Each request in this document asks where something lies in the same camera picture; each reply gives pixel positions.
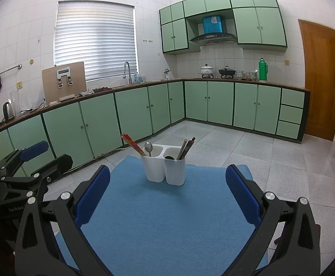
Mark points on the white metal bracket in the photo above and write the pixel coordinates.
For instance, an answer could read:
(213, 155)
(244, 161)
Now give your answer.
(64, 73)

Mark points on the white cooking pot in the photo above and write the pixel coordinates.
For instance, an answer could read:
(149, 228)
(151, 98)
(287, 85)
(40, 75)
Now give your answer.
(207, 70)

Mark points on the black spoon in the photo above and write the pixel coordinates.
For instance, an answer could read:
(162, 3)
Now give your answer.
(169, 157)

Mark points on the metal spoon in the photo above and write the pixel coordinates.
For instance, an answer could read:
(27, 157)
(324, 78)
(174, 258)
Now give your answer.
(148, 147)

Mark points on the cluster of cups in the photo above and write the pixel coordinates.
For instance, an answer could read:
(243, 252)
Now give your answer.
(252, 76)

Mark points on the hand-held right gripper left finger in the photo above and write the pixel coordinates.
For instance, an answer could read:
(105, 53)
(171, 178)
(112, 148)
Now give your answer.
(94, 195)

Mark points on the crumpled dish cloth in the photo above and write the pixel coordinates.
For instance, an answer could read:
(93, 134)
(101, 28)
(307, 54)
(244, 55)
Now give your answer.
(87, 93)

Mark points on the dark red banded chopstick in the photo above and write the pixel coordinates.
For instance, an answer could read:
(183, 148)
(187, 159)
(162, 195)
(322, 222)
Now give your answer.
(186, 148)

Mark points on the wall mounted tap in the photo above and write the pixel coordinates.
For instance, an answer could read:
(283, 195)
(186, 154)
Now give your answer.
(167, 72)

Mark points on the wooden board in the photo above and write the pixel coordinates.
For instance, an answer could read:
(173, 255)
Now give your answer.
(77, 76)

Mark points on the electric kettle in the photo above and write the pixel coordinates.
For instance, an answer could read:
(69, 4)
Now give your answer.
(8, 112)

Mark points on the red patterned bamboo chopstick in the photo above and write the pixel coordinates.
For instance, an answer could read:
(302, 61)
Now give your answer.
(131, 139)
(127, 141)

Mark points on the range hood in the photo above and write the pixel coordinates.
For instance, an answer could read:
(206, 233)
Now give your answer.
(213, 38)

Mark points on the green base kitchen cabinets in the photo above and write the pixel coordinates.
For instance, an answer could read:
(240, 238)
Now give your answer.
(219, 103)

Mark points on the black chopstick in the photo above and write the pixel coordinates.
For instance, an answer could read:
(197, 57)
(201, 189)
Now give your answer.
(191, 143)

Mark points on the plain bamboo chopstick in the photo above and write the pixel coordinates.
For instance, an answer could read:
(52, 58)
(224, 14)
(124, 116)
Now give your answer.
(182, 149)

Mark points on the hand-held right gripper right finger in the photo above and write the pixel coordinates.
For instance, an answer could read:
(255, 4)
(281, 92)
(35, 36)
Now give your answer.
(242, 195)

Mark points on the blue table mat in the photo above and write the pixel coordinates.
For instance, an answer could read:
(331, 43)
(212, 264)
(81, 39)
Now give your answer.
(156, 221)

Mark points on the metal towel rail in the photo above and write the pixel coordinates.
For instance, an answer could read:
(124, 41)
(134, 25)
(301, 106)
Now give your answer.
(10, 69)

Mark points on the metal sink faucet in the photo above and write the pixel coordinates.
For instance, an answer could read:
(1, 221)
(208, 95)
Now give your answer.
(130, 76)

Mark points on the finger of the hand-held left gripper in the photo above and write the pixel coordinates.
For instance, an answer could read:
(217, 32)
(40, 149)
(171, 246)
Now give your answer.
(33, 149)
(61, 162)

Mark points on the stack of bowls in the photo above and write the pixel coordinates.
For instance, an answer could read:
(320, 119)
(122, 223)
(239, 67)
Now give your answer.
(239, 74)

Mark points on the white two-compartment utensil holder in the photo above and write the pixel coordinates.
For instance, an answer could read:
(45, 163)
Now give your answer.
(156, 169)

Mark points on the green thermos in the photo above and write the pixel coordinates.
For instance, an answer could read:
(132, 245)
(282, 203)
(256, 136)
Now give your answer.
(263, 70)

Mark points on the green upper kitchen cabinets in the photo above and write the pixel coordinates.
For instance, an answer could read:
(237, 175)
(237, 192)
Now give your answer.
(256, 26)

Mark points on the bottles beside sink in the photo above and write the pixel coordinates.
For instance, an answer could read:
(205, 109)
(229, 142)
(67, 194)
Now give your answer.
(139, 78)

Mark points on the white window blind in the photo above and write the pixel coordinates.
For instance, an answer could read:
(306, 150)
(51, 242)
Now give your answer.
(95, 40)

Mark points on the clear glass pitcher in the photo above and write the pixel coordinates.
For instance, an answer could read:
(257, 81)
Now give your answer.
(16, 103)

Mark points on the blue wrapped hood duct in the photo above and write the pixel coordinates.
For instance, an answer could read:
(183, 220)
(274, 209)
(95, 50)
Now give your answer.
(213, 24)

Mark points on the black wok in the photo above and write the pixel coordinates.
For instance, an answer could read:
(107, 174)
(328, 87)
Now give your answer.
(227, 72)

